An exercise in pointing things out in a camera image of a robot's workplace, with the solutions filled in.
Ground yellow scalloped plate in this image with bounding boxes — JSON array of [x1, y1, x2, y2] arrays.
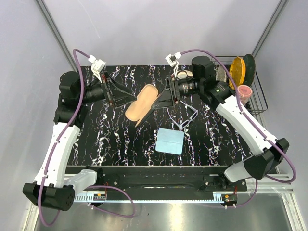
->
[[229, 56, 246, 90]]

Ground pink patterned cup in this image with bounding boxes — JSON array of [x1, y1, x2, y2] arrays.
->
[[237, 85, 253, 105]]

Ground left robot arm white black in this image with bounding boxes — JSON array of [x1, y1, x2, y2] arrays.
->
[[23, 71, 137, 211]]

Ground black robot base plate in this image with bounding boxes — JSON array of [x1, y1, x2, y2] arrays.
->
[[64, 165, 248, 202]]

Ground light blue cleaning cloth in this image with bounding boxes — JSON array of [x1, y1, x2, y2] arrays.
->
[[155, 128, 184, 155]]

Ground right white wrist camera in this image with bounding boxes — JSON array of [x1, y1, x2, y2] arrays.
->
[[165, 52, 181, 77]]

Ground grey speckled plate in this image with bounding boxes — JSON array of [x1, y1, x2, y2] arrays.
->
[[216, 65, 227, 82]]

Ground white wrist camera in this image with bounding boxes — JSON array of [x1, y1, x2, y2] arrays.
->
[[165, 52, 181, 77], [88, 55, 106, 83]]

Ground black wire dish rack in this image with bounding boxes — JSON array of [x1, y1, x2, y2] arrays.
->
[[211, 56, 268, 117]]

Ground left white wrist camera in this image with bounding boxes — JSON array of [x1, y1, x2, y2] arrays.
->
[[88, 55, 106, 83]]

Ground dark green plate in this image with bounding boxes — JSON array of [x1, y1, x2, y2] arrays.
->
[[243, 54, 256, 87]]

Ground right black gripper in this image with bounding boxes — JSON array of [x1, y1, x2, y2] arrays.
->
[[151, 75, 203, 110]]

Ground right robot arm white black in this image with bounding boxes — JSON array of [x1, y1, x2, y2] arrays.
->
[[151, 52, 289, 191]]

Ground black marble pattern mat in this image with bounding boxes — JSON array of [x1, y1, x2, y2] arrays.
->
[[54, 65, 268, 167]]

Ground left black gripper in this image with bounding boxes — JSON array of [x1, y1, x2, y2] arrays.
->
[[78, 71, 138, 108]]

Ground beige plate blue rings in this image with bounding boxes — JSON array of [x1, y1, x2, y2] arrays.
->
[[175, 70, 194, 79]]

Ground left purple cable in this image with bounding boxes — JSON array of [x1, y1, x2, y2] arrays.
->
[[38, 49, 137, 226]]

